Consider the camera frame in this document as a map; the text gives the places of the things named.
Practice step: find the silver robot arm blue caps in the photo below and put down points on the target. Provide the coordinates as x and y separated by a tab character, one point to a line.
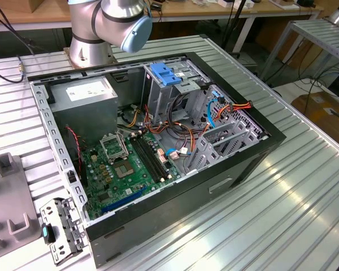
84	34

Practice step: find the grey metal disk bay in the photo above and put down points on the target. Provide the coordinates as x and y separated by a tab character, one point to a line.
206	146

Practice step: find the black RAM slot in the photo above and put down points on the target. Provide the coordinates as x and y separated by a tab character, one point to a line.
144	158
150	158
147	158
153	158

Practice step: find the grey metal optical drive cage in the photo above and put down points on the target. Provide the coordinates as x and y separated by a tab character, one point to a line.
158	96

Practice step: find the CPU socket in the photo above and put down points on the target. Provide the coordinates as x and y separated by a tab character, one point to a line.
125	169

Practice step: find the blue plastic drive latch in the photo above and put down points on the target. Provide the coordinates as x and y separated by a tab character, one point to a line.
164	74

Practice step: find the green motherboard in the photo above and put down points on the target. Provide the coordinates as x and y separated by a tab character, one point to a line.
130	187

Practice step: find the blue expansion slot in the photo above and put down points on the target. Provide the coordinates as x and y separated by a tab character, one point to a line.
124	201

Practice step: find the black open PC case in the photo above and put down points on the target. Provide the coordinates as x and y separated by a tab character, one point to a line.
172	217

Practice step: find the grey power supply unit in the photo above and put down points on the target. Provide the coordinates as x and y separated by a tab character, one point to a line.
84	118

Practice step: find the black case fan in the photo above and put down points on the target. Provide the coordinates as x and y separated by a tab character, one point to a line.
73	149

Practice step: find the hinged metal card retainer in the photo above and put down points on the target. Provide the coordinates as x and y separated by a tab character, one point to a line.
69	223

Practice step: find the black tripod stand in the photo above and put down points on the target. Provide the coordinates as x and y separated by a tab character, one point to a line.
239	12

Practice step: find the large cardboard box with label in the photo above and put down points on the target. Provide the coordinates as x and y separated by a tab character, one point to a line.
322	113

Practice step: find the black teal latch tab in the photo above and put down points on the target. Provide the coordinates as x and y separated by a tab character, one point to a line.
46	233

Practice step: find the grey parts rack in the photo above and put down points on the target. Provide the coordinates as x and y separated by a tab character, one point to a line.
8	194

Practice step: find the metal slat side table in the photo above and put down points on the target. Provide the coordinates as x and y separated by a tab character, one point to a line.
313	34

